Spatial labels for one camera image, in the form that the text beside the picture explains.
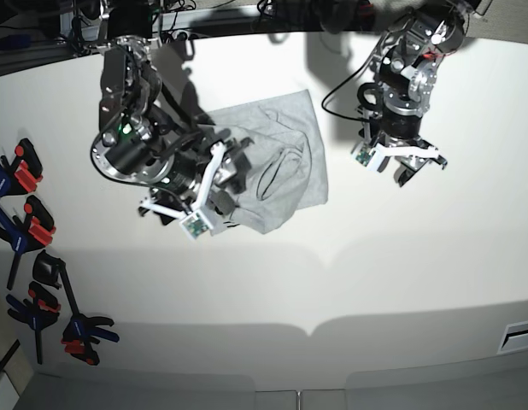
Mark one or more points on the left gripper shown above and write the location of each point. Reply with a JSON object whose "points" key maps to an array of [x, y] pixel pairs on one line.
{"points": [[398, 138]]}

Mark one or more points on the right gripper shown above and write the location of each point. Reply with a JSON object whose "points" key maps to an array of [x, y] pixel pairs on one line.
{"points": [[184, 180]]}

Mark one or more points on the grey T-shirt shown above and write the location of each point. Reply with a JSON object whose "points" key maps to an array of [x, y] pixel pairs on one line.
{"points": [[287, 163]]}

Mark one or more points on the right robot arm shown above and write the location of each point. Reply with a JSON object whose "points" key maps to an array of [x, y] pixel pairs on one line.
{"points": [[141, 126]]}

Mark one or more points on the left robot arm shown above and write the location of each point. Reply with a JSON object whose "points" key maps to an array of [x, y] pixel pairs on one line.
{"points": [[391, 106]]}

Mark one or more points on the blue clamp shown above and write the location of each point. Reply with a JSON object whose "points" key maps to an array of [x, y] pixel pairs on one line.
{"points": [[22, 175], [39, 313], [33, 233]]}

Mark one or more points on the white label plate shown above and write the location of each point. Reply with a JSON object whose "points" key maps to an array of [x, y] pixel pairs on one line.
{"points": [[514, 338]]}

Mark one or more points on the blue clamp top left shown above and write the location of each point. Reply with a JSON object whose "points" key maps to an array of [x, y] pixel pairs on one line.
{"points": [[22, 175]]}

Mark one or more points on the long black bar clamp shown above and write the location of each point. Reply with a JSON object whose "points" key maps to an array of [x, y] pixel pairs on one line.
{"points": [[82, 332]]}

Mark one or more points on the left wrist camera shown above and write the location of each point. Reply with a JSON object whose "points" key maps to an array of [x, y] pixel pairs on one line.
{"points": [[371, 158]]}

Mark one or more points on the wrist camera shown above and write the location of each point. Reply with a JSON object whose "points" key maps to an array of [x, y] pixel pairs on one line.
{"points": [[371, 158], [196, 224]]}

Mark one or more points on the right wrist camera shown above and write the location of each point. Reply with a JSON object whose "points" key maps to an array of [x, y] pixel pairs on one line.
{"points": [[196, 224]]}

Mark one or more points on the aluminium frame rail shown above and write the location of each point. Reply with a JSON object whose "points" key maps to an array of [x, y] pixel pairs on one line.
{"points": [[55, 39]]}

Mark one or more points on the blue box on rail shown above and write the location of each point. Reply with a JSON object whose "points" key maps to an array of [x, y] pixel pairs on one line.
{"points": [[15, 42]]}

